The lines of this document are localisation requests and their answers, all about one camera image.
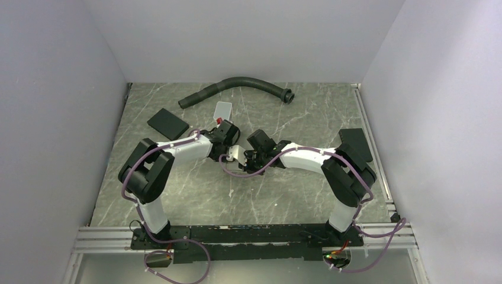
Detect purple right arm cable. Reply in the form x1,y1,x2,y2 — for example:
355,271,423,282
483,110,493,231
218,146,408,274

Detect black flat rectangular box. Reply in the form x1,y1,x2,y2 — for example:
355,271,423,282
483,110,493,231
147,108,189,140

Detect clear white plastic case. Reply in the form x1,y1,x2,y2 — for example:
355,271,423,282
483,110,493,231
213,101,233,121

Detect aluminium frame rail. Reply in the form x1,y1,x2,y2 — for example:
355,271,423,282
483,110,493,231
73,227,133,254

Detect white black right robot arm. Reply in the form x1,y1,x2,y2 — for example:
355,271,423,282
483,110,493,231
240,130,377,246

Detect black corrugated hose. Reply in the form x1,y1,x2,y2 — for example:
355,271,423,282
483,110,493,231
178,76,295,110

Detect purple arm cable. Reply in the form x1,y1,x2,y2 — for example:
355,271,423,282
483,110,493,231
120,130,202,242
218,146,408,274

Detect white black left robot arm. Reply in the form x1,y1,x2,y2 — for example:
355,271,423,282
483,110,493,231
118,120,241,249

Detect white cardboard box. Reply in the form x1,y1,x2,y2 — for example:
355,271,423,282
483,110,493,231
226,156,247,173

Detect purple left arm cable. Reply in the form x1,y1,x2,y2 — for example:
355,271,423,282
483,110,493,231
120,130,202,242

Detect black mounting base rail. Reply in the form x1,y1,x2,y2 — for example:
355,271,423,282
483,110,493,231
130,223,363,264

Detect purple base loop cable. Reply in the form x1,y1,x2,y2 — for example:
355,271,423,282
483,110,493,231
143,237,213,284

